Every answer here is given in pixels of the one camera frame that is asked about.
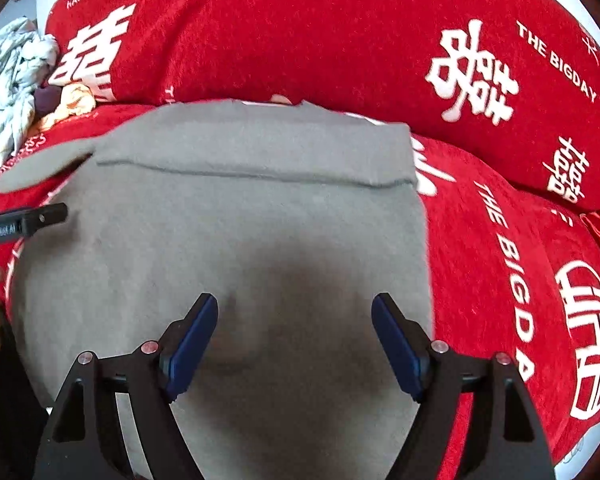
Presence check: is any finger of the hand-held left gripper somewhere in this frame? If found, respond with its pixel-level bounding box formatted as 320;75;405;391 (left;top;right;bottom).
22;202;69;237

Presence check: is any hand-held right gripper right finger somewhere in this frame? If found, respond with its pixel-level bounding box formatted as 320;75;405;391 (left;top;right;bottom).
371;292;556;480

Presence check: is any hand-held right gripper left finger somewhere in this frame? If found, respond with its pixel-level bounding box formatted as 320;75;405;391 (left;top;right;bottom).
34;292;220;480

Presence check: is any grey knitted sweater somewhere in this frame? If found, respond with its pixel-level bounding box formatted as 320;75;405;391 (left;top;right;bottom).
0;99;437;480

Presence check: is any purple cloth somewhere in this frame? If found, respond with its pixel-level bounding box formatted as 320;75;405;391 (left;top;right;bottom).
32;85;64;117

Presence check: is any yellow orange cloth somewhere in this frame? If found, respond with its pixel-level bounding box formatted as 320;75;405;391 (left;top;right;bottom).
27;82;99;137

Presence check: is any pale patterned crumpled garment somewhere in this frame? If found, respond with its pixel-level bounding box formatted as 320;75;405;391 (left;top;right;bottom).
0;16;61;184

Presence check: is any white patterned sheet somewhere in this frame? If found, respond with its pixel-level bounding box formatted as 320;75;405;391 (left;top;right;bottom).
554;400;600;480

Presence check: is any red printed blanket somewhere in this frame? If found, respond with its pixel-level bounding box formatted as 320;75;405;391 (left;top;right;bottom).
0;0;600;480

